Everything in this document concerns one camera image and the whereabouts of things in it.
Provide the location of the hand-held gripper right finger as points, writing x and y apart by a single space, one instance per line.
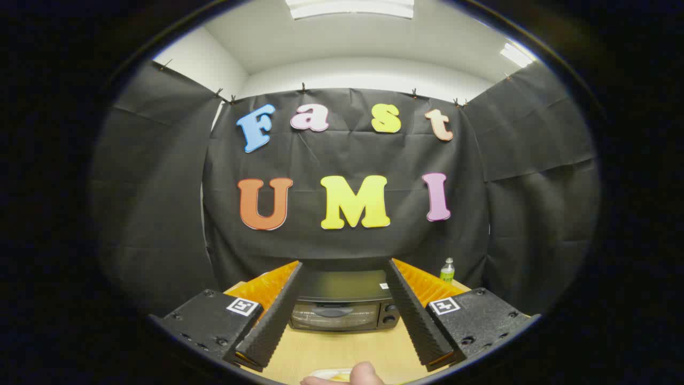
417 316

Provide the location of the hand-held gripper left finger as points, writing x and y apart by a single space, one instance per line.
275 321

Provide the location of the black toaster oven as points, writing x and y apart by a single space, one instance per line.
342 316

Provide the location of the green drink bottle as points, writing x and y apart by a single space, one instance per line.
447 272

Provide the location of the white plate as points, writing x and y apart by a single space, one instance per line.
323 373

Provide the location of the small ceiling light panel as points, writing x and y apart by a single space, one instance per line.
515 55

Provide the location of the long ceiling light panel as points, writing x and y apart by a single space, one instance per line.
350 8

